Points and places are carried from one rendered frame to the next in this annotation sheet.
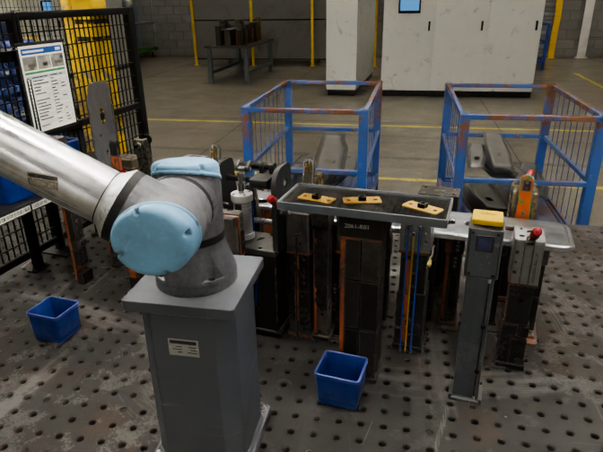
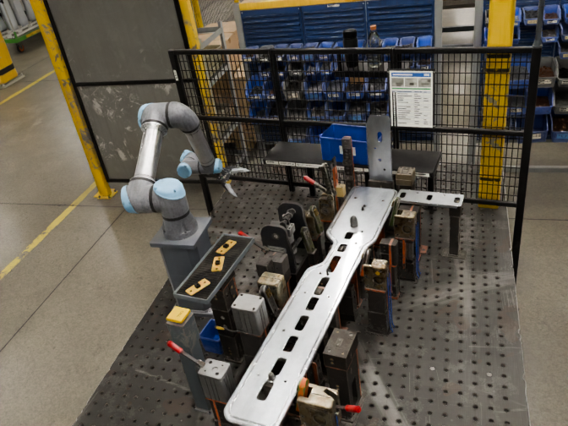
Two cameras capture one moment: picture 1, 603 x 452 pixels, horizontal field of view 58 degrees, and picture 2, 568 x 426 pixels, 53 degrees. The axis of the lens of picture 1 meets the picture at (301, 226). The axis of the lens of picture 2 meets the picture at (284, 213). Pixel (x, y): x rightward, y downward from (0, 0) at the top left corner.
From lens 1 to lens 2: 2.52 m
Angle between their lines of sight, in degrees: 85
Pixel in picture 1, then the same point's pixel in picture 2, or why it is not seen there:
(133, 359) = not seen: hidden behind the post
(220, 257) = (166, 226)
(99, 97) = (378, 124)
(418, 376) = not seen: hidden behind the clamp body
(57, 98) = (417, 108)
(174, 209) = (123, 193)
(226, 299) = (157, 240)
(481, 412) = (188, 408)
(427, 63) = not seen: outside the picture
